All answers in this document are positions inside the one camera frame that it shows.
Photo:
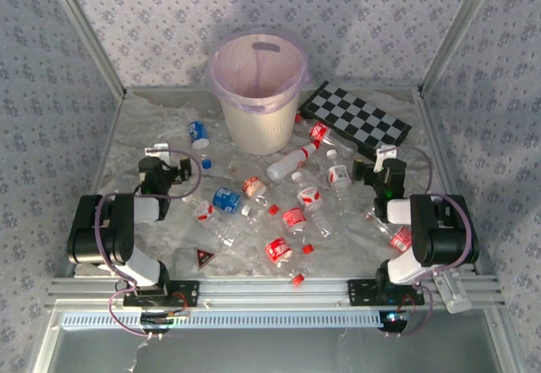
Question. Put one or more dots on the blue label bottle white cap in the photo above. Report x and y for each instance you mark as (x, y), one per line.
(226, 199)

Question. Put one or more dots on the white opaque bottle red neck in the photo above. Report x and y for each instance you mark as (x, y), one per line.
(291, 162)

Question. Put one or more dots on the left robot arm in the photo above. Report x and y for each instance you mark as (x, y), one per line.
(97, 237)

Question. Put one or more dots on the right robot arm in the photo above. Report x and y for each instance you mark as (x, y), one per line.
(439, 229)

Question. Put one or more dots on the white ribbed waste bin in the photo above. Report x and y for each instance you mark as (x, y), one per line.
(262, 132)

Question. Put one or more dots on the black white folding chessboard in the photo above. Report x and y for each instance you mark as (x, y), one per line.
(355, 115)

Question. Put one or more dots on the red black triangle sticker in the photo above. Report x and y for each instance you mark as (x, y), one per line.
(204, 257)

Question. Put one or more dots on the white plastic clamp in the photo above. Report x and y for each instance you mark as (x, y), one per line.
(452, 292)

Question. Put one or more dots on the small circuit board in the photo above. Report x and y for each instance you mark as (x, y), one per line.
(393, 321)
(158, 321)

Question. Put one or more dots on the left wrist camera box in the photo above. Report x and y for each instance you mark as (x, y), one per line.
(156, 151)

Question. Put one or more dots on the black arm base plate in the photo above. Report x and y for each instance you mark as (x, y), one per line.
(361, 292)
(186, 292)

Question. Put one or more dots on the aluminium mounting rail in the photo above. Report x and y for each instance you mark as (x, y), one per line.
(270, 294)

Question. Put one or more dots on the aluminium frame post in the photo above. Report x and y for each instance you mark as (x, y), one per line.
(89, 39)
(456, 34)

